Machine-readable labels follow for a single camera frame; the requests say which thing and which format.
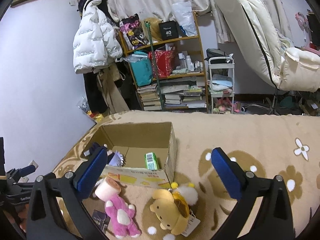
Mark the pink swiss roll plush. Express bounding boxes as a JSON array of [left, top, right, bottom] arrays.
[[94, 177, 121, 202]]

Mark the pink plush bear keychain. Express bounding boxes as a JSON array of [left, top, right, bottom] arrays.
[[105, 195, 141, 239]]

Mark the yellow plush bear toy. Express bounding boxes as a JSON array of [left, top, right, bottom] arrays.
[[150, 189, 190, 236]]

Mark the white fluffy plush toy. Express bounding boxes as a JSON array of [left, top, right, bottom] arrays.
[[171, 182, 199, 206]]

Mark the person's left hand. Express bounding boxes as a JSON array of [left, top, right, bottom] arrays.
[[18, 204, 29, 232]]

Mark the small dark card box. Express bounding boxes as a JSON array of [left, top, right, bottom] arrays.
[[92, 210, 110, 233]]

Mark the purple haired plush doll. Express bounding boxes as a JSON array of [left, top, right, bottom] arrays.
[[84, 142, 124, 167]]

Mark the beige patterned blanket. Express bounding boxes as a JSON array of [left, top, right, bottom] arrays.
[[54, 111, 319, 239]]

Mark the green tissue pack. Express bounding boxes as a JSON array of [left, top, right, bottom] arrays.
[[145, 152, 159, 171]]

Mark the open cardboard box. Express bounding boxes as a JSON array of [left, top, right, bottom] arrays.
[[78, 122, 177, 189]]

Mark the beige trench coat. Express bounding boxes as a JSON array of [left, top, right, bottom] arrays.
[[97, 63, 129, 114]]

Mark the stack of books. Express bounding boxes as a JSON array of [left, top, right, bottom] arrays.
[[137, 83, 162, 111]]

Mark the teal bag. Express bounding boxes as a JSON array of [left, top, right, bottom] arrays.
[[124, 51, 153, 87]]

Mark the white puffer jacket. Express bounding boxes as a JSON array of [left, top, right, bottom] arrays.
[[73, 0, 123, 74]]

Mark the wooden bookshelf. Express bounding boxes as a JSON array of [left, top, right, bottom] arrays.
[[120, 12, 209, 112]]

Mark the cream recliner chair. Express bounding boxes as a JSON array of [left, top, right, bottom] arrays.
[[214, 0, 319, 92]]

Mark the red patterned bag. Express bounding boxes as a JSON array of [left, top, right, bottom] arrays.
[[155, 50, 176, 79]]

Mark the white rolling cart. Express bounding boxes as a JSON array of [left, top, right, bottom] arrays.
[[208, 54, 235, 114]]

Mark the green pole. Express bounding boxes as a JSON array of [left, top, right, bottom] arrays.
[[145, 21, 165, 111]]

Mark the black box marked 40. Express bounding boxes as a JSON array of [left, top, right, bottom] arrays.
[[158, 21, 179, 41]]

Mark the pink desk fan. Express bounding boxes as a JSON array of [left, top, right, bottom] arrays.
[[295, 12, 311, 44]]

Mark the white plastic bag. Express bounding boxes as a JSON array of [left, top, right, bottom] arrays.
[[172, 1, 197, 36]]

